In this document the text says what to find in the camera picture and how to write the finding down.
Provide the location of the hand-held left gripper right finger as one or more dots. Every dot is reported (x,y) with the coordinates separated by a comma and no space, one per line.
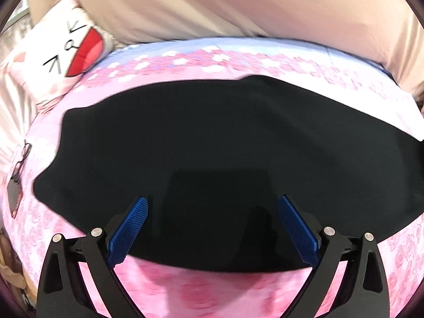
(296,232)

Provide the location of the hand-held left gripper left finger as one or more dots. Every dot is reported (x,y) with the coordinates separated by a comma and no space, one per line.
(131,225)

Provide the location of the black pants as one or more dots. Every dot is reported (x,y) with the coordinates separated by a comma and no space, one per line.
(212,132)

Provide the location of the pink floral bed sheet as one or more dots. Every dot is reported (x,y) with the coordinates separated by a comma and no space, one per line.
(198,291)

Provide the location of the black smartphone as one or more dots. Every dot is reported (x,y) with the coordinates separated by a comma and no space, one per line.
(14,197)

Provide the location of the black eyeglasses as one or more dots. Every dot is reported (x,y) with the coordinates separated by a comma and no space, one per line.
(20,164)

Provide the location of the pale satin cloth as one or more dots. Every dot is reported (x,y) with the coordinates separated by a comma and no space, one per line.
(13,106)

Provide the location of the white cat face pillow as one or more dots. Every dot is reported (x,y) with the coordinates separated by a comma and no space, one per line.
(56,43)

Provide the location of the beige curtain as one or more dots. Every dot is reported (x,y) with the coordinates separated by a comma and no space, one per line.
(232,3)

